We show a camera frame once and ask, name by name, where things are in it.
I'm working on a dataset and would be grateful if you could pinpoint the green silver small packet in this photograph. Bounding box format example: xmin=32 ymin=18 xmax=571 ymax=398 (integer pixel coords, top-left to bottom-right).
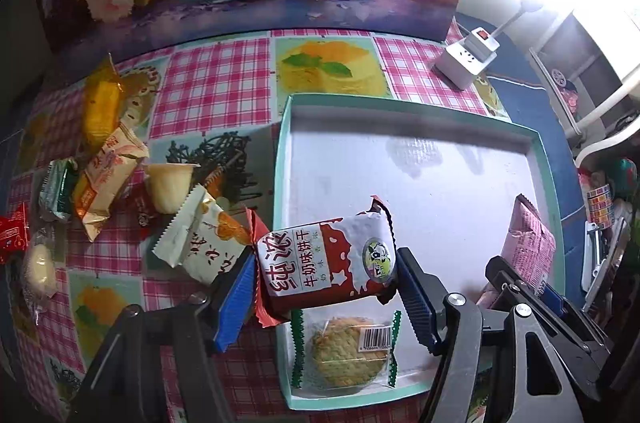
xmin=38 ymin=158 xmax=79 ymax=223

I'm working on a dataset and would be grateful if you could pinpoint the yellow transparent snack packet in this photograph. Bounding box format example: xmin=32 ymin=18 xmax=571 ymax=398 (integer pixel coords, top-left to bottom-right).
xmin=81 ymin=54 xmax=125 ymax=152

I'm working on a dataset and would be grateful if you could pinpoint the blue cloth cover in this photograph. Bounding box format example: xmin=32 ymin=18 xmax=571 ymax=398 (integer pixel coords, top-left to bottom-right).
xmin=488 ymin=33 xmax=587 ymax=305

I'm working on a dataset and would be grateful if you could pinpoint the pink snack packet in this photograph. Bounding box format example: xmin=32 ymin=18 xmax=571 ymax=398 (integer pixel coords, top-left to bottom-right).
xmin=500 ymin=195 xmax=555 ymax=297

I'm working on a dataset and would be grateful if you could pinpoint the teal shallow box tray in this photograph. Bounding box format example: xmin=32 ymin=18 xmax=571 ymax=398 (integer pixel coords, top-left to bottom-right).
xmin=271 ymin=92 xmax=566 ymax=411

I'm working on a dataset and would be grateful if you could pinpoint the white power strip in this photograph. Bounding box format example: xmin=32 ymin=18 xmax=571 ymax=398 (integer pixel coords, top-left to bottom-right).
xmin=435 ymin=28 xmax=500 ymax=91

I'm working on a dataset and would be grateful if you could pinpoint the colourful cube box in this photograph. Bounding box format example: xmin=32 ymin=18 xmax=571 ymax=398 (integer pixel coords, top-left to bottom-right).
xmin=587 ymin=184 xmax=614 ymax=229

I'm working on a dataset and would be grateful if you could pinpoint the small red packet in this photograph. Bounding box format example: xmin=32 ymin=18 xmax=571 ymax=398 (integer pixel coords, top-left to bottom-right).
xmin=0 ymin=202 xmax=30 ymax=265

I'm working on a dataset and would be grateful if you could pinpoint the red white milk biscuit packet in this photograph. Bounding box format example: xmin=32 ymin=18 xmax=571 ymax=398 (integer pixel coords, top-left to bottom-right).
xmin=248 ymin=197 xmax=397 ymax=328

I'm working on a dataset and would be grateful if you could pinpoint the cream peach pastry packet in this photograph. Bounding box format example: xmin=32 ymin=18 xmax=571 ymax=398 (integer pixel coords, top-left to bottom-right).
xmin=152 ymin=185 xmax=252 ymax=285

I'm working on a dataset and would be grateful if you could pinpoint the yellow jelly cup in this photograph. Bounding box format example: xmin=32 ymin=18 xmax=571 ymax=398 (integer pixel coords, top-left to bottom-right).
xmin=144 ymin=163 xmax=200 ymax=214

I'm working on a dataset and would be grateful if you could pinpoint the orange cream snack packet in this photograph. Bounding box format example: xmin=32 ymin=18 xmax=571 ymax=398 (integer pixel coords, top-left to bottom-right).
xmin=72 ymin=123 xmax=149 ymax=242

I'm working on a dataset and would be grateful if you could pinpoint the dark red candy packet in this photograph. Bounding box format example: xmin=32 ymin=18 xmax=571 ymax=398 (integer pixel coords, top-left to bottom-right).
xmin=128 ymin=188 xmax=163 ymax=240

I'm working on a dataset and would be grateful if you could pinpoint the white shelf rack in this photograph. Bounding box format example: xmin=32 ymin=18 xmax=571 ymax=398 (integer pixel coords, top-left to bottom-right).
xmin=528 ymin=14 xmax=639 ymax=171

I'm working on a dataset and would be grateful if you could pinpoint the clear round cracker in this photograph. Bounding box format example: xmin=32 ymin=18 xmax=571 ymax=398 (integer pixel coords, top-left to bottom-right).
xmin=291 ymin=309 xmax=401 ymax=396

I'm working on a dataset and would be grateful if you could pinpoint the white clip phone holder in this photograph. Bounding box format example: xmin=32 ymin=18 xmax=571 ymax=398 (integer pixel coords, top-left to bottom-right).
xmin=580 ymin=217 xmax=629 ymax=313

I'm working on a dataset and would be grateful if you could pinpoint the pink checkered dessert tablecloth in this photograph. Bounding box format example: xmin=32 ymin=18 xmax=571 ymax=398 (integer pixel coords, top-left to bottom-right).
xmin=1 ymin=28 xmax=499 ymax=422

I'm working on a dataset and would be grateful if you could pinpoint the clear round cake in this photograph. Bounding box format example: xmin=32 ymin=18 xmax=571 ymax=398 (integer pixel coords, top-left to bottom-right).
xmin=23 ymin=228 xmax=56 ymax=304

